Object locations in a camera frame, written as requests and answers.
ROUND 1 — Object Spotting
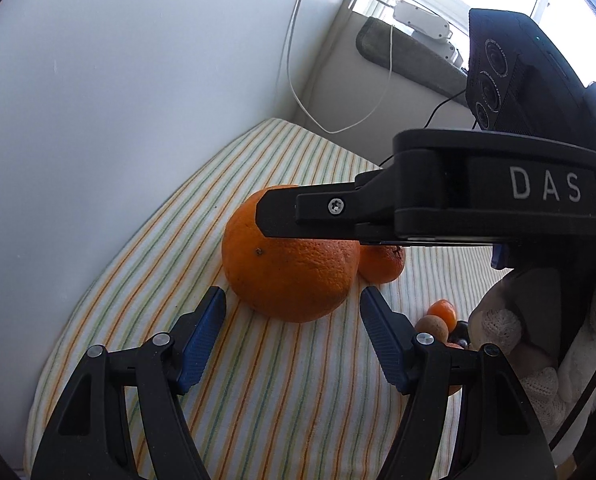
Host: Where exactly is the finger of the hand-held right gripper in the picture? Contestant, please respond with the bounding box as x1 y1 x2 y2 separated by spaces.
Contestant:
255 162 403 248

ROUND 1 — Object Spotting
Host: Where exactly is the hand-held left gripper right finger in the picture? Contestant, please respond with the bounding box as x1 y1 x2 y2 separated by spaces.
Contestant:
359 286 551 480

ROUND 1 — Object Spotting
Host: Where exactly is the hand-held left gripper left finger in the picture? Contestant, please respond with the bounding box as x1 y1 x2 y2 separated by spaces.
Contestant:
30 286 227 480

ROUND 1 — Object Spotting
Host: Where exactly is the large orange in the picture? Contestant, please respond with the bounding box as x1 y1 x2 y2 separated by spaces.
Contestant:
221 185 361 323

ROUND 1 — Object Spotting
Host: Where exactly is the small orange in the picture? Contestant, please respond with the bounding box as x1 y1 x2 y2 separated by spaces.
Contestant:
359 244 407 285

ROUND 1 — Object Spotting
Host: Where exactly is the person's right hand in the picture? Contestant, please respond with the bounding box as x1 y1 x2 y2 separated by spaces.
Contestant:
469 267 596 431

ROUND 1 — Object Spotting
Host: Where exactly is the brown kiwi fruit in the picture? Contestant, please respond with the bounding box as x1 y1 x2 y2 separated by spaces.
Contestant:
415 315 450 346

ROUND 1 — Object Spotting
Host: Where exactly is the small orange kumquat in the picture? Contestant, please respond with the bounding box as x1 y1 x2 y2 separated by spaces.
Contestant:
426 299 456 329

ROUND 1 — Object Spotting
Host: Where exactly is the dark plum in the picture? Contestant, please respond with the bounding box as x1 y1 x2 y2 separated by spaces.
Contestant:
447 321 472 352

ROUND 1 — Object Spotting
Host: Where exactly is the striped cloth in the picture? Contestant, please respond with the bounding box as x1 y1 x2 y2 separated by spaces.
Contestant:
23 117 516 480

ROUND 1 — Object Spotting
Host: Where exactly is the grey windowsill mat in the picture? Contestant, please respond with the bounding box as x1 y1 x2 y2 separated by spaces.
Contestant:
356 16 471 107

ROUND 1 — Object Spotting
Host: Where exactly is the white power adapter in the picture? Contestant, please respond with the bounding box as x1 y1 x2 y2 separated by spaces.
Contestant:
392 0 467 68

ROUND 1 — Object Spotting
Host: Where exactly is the black cable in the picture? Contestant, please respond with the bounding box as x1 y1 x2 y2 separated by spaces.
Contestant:
378 87 478 167

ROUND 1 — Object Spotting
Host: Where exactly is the white cable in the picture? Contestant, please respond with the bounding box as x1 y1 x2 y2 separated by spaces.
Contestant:
285 0 403 135

